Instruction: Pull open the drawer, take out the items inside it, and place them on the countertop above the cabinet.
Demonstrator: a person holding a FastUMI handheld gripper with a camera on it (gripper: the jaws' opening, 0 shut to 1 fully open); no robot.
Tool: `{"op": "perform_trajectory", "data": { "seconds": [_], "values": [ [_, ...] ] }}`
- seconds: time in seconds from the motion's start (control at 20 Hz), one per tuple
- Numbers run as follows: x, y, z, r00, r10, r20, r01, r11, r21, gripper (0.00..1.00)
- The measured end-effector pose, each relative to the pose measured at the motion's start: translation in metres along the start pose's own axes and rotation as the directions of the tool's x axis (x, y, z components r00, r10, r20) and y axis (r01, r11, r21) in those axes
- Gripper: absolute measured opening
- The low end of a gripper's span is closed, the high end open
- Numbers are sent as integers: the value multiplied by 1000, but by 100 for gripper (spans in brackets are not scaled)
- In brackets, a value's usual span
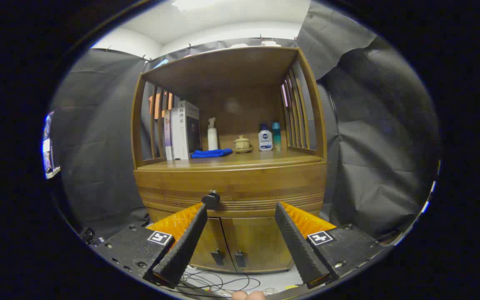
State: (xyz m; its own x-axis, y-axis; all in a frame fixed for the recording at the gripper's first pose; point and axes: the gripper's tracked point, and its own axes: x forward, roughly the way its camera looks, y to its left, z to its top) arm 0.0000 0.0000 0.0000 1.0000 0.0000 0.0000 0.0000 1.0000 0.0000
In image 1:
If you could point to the white pump bottle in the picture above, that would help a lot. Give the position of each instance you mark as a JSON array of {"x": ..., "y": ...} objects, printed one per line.
[{"x": 212, "y": 139}]

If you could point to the wooden countertop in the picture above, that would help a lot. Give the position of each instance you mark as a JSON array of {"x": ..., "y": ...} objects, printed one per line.
[{"x": 265, "y": 159}]

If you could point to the white lotion bottle blue cap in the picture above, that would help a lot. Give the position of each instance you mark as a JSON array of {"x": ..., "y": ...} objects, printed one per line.
[{"x": 265, "y": 141}]

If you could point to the wooden cabinet door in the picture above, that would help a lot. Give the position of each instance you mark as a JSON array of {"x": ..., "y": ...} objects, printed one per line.
[
  {"x": 211, "y": 246},
  {"x": 261, "y": 241}
]

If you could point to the teal bottle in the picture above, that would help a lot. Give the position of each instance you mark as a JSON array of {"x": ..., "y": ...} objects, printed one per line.
[{"x": 276, "y": 135}]

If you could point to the wooden drawer with black knob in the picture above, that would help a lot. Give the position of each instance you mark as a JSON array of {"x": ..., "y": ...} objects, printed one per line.
[{"x": 244, "y": 183}]

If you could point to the folded blue cloth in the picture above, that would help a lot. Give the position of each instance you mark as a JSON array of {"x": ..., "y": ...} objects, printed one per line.
[{"x": 211, "y": 153}]

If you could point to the thick white book dark cover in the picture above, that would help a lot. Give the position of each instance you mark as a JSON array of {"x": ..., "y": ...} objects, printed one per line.
[{"x": 183, "y": 133}]

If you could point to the beige lidded teacup with saucer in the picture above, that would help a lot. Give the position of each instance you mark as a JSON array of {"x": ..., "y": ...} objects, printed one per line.
[{"x": 242, "y": 144}]

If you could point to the thin purple book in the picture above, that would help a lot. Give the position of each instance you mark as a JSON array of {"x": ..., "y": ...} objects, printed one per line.
[{"x": 167, "y": 137}]

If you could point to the wooden cabinet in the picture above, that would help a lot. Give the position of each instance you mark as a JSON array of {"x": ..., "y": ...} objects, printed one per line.
[{"x": 223, "y": 66}]

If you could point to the thin white book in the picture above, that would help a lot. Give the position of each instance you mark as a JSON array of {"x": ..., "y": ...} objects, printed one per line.
[{"x": 174, "y": 137}]

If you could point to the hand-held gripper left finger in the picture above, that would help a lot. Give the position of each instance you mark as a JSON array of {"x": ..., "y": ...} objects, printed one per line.
[{"x": 186, "y": 246}]

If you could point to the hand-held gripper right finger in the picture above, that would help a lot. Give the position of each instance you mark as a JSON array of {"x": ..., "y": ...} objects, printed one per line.
[{"x": 296, "y": 246}]

